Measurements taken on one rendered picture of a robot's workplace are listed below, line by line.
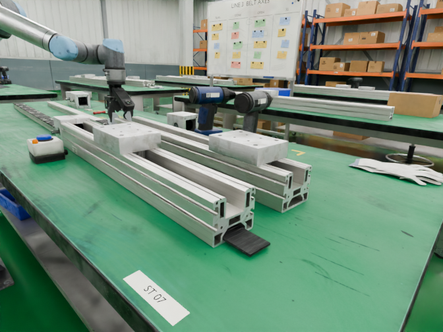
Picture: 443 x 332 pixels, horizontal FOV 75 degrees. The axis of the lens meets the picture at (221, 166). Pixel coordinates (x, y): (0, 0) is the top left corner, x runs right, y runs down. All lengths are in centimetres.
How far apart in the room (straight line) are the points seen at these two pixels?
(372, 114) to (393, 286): 170
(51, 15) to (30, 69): 206
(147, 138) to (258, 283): 44
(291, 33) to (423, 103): 186
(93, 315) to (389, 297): 99
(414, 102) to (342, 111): 57
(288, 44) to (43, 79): 1020
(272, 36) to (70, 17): 1012
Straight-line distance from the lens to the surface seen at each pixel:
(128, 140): 70
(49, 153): 99
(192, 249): 49
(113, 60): 124
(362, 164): 99
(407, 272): 54
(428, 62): 1106
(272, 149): 65
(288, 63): 379
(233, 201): 53
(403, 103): 254
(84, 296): 131
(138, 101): 379
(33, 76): 1256
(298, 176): 66
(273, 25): 396
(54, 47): 118
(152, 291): 42
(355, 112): 214
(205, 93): 101
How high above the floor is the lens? 106
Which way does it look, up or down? 19 degrees down
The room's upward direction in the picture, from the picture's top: 2 degrees clockwise
